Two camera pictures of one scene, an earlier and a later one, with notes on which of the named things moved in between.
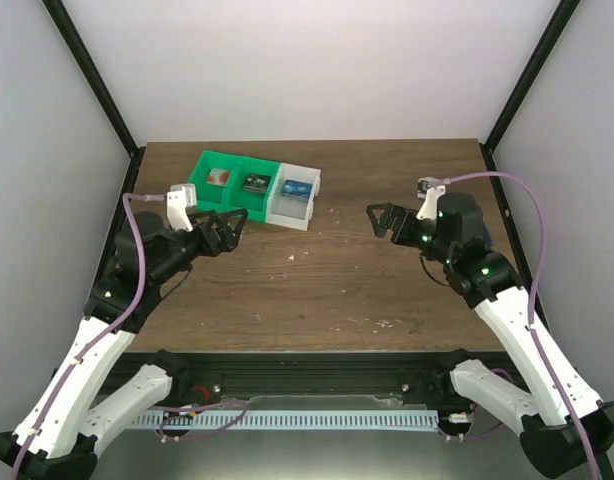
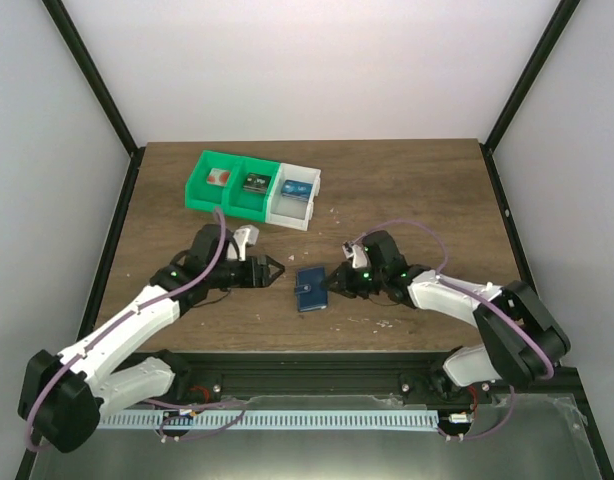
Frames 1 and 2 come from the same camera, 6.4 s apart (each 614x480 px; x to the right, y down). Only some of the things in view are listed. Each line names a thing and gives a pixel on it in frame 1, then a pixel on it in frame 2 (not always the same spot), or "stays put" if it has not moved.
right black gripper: x=392 y=212 to x=342 y=274
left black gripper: x=228 y=241 to x=261 y=278
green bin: x=250 y=187 stays put
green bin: x=213 y=177 stays put
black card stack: x=256 y=183 stays put
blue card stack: x=297 y=190 stays put
